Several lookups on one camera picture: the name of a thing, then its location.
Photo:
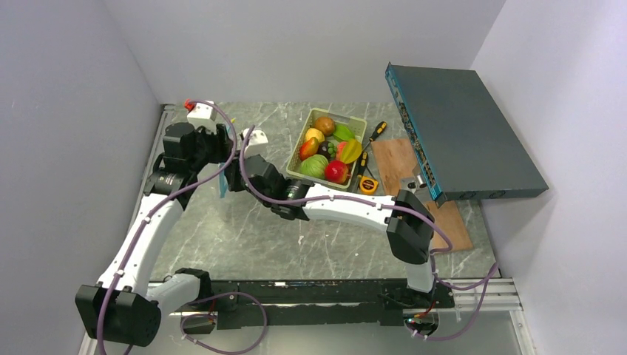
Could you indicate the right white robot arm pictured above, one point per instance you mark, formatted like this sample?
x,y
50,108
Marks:
x,y
403,218

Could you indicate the dark mangosteen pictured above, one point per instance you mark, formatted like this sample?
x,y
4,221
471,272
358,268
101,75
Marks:
x,y
324,149

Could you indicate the yellow tape measure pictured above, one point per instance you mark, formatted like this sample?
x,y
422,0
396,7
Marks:
x,y
368,185

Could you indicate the brown wooden board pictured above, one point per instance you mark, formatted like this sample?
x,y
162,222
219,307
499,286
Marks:
x,y
396,160

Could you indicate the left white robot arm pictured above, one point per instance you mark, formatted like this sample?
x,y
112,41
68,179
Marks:
x,y
120,307

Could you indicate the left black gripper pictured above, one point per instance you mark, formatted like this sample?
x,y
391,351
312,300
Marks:
x,y
222,143

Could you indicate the orange black screwdriver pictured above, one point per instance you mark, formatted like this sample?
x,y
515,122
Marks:
x,y
379,129

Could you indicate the yellow lemon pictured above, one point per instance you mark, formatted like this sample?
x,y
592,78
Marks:
x,y
314,133

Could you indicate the small metal block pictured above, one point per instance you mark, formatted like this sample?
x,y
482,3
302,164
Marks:
x,y
417,184

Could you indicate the brown kiwi fruit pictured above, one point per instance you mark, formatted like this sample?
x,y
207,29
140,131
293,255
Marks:
x,y
325,125

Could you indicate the red apple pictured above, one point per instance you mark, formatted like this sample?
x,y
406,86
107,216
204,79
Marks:
x,y
336,172

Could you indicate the yellow green starfruit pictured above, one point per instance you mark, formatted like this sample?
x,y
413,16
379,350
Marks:
x,y
348,151

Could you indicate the clear zip top bag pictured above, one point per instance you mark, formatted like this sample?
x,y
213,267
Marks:
x,y
223,182

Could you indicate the red orange mango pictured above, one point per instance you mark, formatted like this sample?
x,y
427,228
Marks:
x,y
309,148

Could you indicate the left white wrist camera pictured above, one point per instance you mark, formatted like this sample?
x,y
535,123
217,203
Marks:
x,y
201,115

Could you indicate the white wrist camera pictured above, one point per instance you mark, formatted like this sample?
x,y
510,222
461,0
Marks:
x,y
201,115
257,143

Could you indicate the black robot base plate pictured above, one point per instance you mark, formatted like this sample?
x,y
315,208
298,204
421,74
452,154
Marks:
x,y
385,302

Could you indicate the dark blue network switch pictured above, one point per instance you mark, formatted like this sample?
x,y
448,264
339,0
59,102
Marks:
x,y
465,147

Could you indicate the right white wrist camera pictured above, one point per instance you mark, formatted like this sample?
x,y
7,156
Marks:
x,y
257,143

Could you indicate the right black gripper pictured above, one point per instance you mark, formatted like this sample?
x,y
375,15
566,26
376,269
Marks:
x,y
233,171

